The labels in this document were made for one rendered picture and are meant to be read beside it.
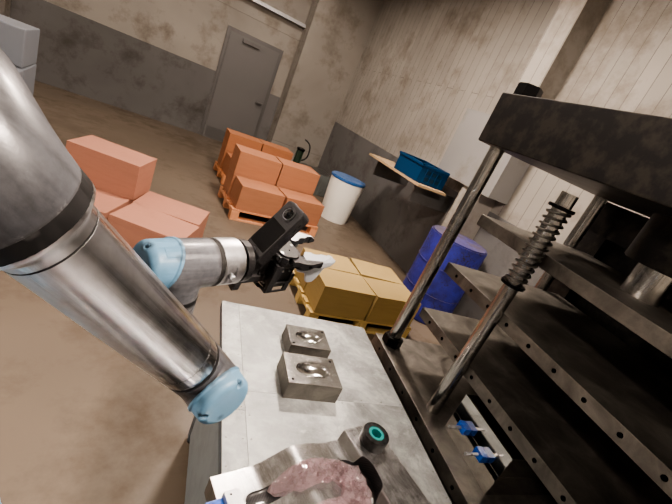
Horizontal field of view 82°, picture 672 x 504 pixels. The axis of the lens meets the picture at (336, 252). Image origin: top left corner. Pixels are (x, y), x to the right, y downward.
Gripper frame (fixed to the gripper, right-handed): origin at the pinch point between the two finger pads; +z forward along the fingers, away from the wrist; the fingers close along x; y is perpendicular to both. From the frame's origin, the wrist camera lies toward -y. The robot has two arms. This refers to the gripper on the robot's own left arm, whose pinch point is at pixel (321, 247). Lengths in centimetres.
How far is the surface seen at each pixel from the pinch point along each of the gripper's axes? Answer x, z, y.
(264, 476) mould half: 17, 3, 58
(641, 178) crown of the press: 29, 68, -44
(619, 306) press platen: 47, 75, -14
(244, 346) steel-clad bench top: -29, 32, 70
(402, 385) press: 14, 87, 67
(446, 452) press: 43, 72, 62
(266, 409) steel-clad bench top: -1, 21, 67
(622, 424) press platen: 65, 62, 8
